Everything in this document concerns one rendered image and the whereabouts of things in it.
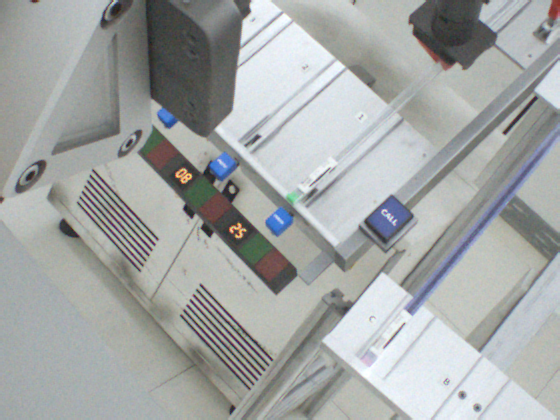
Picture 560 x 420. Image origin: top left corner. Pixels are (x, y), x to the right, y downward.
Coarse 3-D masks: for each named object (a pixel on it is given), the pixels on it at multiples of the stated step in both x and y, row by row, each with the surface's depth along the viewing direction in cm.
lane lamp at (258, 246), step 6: (258, 234) 115; (252, 240) 115; (258, 240) 115; (264, 240) 115; (246, 246) 115; (252, 246) 115; (258, 246) 115; (264, 246) 115; (270, 246) 115; (246, 252) 115; (252, 252) 115; (258, 252) 115; (264, 252) 115; (246, 258) 114; (252, 258) 114; (258, 258) 114; (252, 264) 114
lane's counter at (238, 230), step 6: (240, 216) 116; (234, 222) 116; (240, 222) 116; (228, 228) 116; (234, 228) 116; (240, 228) 116; (246, 228) 116; (228, 234) 116; (234, 234) 116; (240, 234) 116; (246, 234) 116; (234, 240) 115; (240, 240) 115
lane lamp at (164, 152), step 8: (160, 144) 121; (168, 144) 121; (152, 152) 120; (160, 152) 120; (168, 152) 120; (176, 152) 120; (152, 160) 120; (160, 160) 120; (168, 160) 120; (160, 168) 119
